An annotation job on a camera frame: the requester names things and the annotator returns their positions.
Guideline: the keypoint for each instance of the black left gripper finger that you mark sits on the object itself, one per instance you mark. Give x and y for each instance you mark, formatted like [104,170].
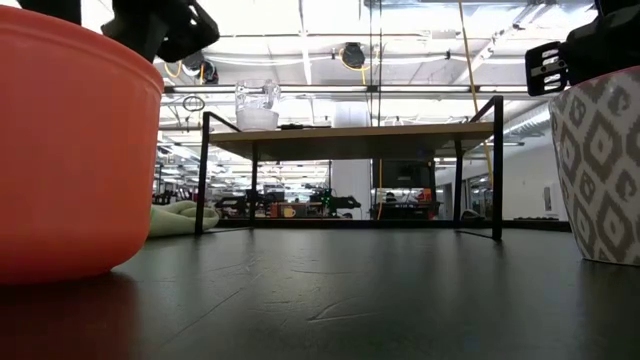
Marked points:
[140,25]
[50,9]

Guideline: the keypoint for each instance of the clear glass mug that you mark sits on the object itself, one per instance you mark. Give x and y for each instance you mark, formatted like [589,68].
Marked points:
[257,117]

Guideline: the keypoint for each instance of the white grey patterned mug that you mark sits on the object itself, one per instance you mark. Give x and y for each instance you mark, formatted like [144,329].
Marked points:
[600,170]

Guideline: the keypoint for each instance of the orange plastic cup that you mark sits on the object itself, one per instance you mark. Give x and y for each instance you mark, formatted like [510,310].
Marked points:
[75,160]

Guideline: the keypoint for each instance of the black lab robot arm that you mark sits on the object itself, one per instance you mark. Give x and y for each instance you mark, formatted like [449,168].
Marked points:
[335,202]
[232,205]

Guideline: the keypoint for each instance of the wooden shelf with black legs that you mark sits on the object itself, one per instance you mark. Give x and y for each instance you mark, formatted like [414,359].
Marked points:
[350,137]

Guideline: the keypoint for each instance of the pale green cloth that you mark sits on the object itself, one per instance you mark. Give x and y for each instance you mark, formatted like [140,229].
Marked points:
[180,220]

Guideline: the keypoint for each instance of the ceiling light strip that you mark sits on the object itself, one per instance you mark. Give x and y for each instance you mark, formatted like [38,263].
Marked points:
[410,88]

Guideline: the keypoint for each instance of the small yellow mug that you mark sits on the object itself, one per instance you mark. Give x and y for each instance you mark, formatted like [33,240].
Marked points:
[288,212]

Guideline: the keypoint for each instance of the black rectangular screen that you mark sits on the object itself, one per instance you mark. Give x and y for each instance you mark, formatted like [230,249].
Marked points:
[402,174]

